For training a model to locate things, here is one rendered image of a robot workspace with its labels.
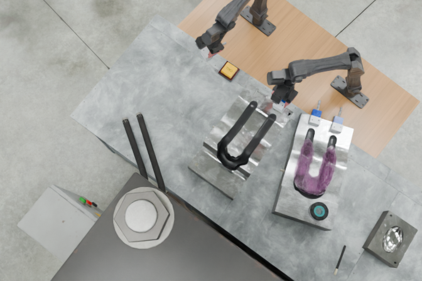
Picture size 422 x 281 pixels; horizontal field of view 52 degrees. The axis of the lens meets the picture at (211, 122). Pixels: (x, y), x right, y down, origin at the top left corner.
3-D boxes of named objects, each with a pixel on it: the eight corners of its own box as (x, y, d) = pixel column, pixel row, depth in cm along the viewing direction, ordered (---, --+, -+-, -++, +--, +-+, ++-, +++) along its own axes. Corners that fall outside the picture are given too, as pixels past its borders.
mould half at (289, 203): (299, 115, 214) (304, 108, 203) (350, 132, 212) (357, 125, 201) (270, 212, 200) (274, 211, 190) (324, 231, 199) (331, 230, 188)
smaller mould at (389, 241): (383, 211, 202) (389, 210, 195) (411, 230, 200) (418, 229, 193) (361, 247, 197) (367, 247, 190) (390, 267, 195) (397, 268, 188)
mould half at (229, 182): (247, 88, 217) (249, 78, 204) (290, 117, 213) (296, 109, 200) (188, 168, 205) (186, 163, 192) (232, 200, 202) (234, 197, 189)
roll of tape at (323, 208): (314, 199, 192) (316, 198, 188) (330, 209, 191) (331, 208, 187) (304, 214, 190) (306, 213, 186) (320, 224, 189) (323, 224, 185)
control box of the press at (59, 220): (130, 211, 278) (57, 175, 136) (169, 239, 273) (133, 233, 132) (109, 239, 273) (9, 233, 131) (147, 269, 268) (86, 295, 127)
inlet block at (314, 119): (313, 100, 213) (316, 96, 208) (323, 103, 213) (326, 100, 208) (306, 125, 210) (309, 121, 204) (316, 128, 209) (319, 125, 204)
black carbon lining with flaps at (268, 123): (251, 100, 208) (254, 93, 199) (279, 118, 206) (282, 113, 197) (209, 157, 200) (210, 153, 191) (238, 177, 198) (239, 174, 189)
